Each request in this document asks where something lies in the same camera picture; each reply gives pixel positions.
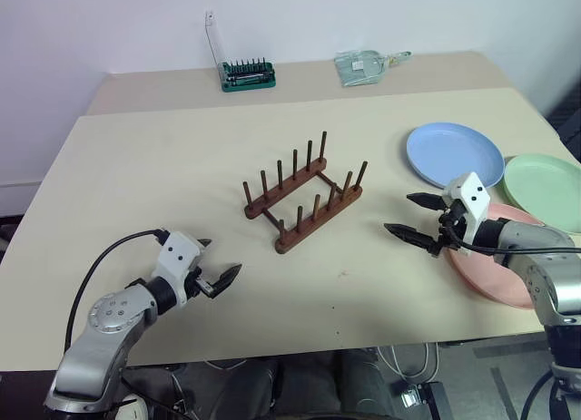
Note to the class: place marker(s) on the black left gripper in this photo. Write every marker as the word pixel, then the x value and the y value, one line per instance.
pixel 195 281

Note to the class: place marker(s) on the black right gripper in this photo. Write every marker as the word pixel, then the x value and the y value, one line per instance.
pixel 454 229

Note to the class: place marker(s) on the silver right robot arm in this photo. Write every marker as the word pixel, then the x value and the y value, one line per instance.
pixel 544 275

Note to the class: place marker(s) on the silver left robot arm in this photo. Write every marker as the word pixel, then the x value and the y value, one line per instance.
pixel 91 347

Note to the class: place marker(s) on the brown wooden dish rack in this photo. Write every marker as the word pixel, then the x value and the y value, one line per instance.
pixel 302 236

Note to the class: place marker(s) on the blue plate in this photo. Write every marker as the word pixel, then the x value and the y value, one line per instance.
pixel 449 152

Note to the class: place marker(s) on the red plate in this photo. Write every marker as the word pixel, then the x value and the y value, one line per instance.
pixel 485 275

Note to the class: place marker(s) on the green plate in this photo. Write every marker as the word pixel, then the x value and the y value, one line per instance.
pixel 544 188

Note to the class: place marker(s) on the green dustpan in plastic wrap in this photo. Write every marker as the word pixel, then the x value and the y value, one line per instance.
pixel 358 68

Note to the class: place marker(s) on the white round object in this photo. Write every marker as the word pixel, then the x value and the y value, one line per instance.
pixel 134 408

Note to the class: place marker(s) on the black chair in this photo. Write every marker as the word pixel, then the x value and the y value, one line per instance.
pixel 569 125

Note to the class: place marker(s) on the dark rounded shape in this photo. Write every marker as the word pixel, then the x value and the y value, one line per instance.
pixel 363 383

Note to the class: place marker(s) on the white power plug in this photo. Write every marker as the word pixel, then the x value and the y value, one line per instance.
pixel 410 397

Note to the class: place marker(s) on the black table base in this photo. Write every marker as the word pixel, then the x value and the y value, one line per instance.
pixel 431 399

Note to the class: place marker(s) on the green screwdriver bit set case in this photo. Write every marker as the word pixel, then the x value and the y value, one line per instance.
pixel 247 77

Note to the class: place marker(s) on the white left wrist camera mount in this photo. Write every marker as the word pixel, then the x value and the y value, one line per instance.
pixel 174 252

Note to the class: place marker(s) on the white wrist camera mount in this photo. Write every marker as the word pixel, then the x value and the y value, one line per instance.
pixel 474 198
pixel 174 252

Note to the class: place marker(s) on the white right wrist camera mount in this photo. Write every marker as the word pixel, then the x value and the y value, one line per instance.
pixel 474 198

